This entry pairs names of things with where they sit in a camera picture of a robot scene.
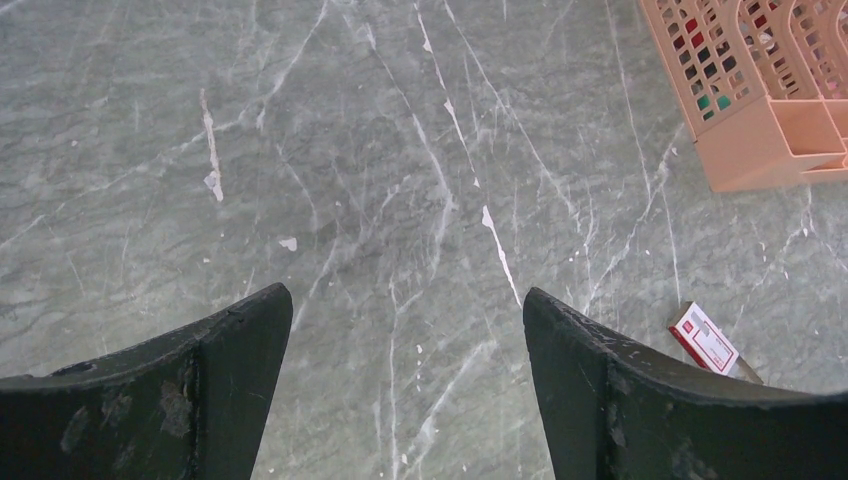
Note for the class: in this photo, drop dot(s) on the orange file organizer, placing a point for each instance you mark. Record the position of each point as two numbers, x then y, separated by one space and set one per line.
787 122

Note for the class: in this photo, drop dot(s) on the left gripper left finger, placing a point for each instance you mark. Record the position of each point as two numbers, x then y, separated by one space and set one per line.
189 404

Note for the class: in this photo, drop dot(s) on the red white staple box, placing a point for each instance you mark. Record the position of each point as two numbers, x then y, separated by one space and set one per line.
706 344

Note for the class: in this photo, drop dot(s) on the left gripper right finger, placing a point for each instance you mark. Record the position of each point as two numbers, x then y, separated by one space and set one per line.
614 408

